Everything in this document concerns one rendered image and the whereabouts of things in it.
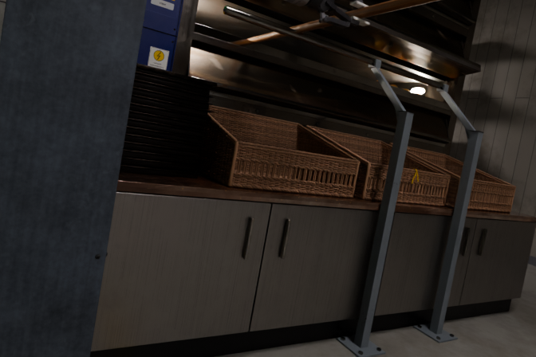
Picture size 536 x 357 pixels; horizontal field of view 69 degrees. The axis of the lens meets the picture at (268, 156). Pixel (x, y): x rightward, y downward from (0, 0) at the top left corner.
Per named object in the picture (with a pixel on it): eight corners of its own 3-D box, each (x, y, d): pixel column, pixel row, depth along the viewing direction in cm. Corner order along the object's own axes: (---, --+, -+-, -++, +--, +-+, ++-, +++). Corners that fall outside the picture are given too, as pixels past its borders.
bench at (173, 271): (38, 300, 147) (61, 149, 144) (435, 276, 272) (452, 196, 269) (37, 399, 99) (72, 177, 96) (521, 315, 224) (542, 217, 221)
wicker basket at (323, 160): (180, 164, 166) (191, 100, 165) (289, 177, 195) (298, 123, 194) (227, 187, 125) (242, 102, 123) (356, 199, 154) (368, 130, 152)
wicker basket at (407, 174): (293, 178, 197) (303, 123, 195) (372, 186, 226) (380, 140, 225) (362, 200, 156) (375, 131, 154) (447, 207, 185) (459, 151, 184)
